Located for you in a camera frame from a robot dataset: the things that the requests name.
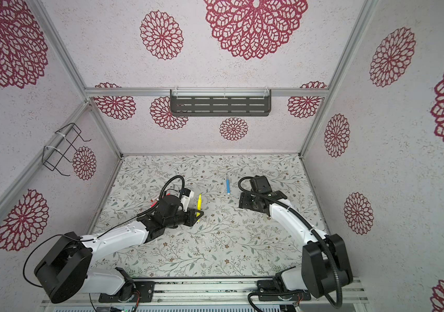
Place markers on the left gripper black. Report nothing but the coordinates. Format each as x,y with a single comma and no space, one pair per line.
192,219

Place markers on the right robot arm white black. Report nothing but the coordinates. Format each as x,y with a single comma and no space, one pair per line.
324,269

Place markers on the black wire wall rack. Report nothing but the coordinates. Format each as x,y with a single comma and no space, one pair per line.
52,156

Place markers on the dark grey slotted wall shelf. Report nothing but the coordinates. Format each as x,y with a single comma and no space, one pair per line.
220,103

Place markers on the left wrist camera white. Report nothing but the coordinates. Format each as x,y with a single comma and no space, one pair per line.
187,196

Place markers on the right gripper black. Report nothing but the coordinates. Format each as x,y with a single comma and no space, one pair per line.
244,199

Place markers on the yellow highlighter pen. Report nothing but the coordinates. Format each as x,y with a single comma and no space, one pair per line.
199,205

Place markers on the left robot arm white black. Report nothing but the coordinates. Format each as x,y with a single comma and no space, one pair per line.
68,267

